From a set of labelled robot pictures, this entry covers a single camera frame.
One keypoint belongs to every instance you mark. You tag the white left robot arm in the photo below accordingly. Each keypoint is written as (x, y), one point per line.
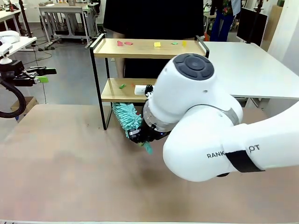
(9, 35)

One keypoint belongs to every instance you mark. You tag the white table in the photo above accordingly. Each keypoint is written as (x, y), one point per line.
(245, 65)

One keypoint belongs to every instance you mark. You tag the wooden shelf with black frame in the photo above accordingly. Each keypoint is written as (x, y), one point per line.
(140, 49)

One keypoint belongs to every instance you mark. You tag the cardboard box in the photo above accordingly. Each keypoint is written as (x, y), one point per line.
(25, 102)

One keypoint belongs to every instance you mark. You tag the black monitor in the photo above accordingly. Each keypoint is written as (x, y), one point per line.
(243, 23)

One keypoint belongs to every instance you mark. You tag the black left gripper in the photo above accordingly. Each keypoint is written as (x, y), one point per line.
(14, 74)

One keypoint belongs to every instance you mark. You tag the small white desk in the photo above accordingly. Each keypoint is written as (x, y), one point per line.
(25, 40)

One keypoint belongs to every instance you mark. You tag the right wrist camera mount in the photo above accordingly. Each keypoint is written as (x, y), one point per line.
(140, 89)

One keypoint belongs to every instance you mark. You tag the person's right forearm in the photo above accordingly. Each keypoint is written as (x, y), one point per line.
(119, 67)

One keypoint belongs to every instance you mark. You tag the grey frame workbench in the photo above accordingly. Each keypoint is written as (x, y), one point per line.
(60, 9)

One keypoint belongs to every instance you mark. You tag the person in blue trousers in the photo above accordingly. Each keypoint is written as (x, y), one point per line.
(222, 23)

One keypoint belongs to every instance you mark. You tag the brown cardboard panel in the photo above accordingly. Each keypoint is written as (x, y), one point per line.
(274, 23)

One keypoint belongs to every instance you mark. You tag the black stand pole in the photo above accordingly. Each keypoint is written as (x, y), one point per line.
(254, 21)

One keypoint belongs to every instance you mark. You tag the white lab desk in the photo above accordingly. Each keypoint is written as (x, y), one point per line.
(7, 14)

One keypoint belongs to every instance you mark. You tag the black tripod pole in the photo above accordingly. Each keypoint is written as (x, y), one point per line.
(25, 18)

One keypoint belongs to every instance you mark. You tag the teal microfibre duster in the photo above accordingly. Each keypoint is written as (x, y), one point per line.
(126, 114)

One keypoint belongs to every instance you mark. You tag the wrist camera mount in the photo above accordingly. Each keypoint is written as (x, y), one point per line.
(4, 49)
(140, 89)

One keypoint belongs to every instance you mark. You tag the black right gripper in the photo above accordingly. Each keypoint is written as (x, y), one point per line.
(154, 134)

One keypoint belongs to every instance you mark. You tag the person in black shirt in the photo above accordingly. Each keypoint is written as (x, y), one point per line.
(151, 18)

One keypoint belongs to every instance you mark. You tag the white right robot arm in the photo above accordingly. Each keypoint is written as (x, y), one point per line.
(198, 105)

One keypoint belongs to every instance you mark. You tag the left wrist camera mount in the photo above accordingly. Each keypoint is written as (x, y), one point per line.
(4, 49)

